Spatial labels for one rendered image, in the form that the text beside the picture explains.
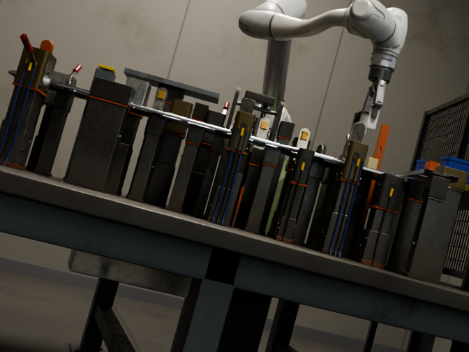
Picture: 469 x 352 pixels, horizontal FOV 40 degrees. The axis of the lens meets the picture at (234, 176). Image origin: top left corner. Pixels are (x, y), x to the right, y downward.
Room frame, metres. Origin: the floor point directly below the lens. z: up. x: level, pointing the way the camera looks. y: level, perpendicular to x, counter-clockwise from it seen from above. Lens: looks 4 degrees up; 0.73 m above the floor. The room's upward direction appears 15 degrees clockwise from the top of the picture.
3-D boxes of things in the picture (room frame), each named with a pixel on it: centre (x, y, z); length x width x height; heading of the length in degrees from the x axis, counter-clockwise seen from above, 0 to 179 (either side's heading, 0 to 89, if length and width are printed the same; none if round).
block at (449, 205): (2.05, -0.66, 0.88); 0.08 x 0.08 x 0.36; 2
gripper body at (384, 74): (2.17, -0.39, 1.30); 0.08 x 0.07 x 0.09; 2
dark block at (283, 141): (2.38, -0.14, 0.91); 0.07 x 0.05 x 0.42; 2
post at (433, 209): (1.80, -0.55, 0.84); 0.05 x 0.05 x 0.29; 2
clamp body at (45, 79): (1.94, 0.66, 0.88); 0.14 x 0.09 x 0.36; 2
